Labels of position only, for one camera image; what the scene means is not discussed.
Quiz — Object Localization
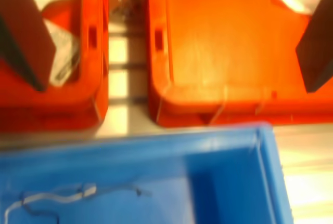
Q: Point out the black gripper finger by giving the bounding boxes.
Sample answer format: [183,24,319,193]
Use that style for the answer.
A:
[295,0,333,94]
[0,0,57,93]

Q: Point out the printed paper pouch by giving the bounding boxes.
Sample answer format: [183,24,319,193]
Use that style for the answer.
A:
[43,18,82,86]

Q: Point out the red crate with mixed supplies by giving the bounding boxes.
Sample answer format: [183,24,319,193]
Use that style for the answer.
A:
[0,0,109,133]

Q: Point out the red crate with gauze packs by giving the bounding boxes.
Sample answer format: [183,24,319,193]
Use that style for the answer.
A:
[147,0,333,128]

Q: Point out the blue plastic storage bin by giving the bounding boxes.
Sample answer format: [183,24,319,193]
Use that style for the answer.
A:
[0,121,293,224]

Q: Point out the thin bent wire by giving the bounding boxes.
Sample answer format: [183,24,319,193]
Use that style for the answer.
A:
[5,182,153,222]

